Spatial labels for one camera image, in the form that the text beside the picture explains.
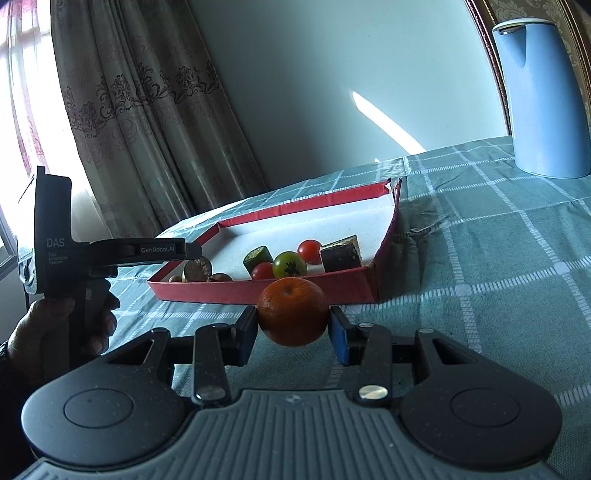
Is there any green cucumber piece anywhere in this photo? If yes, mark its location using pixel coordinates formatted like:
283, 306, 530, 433
243, 246, 273, 278

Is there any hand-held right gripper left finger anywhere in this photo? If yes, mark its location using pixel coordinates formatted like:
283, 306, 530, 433
104, 305, 259, 407

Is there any green tomato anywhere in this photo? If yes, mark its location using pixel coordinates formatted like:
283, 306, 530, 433
272, 251, 308, 279

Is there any person's left hand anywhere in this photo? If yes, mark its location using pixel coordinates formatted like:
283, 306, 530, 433
8, 292, 122, 385

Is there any sheer white curtain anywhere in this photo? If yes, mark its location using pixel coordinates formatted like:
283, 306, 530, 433
0, 0, 52, 195

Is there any teal checked tablecloth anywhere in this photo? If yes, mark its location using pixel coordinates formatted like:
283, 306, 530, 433
106, 136, 591, 462

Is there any dark wooden frame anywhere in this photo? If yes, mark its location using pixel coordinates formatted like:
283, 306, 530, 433
464, 0, 591, 136

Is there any light blue kettle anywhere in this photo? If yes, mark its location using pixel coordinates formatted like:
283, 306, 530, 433
492, 17, 591, 179

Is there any person's left forearm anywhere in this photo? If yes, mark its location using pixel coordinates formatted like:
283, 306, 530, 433
0, 342, 44, 467

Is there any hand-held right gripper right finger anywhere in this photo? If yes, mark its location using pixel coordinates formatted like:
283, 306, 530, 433
329, 305, 483, 407

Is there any orange mandarin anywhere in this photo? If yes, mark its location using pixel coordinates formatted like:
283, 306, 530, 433
257, 277, 329, 348

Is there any red cardboard box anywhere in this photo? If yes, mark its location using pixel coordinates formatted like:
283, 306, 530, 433
147, 178, 403, 305

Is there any patterned brown curtain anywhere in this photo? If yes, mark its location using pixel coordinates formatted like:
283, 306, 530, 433
50, 0, 269, 243

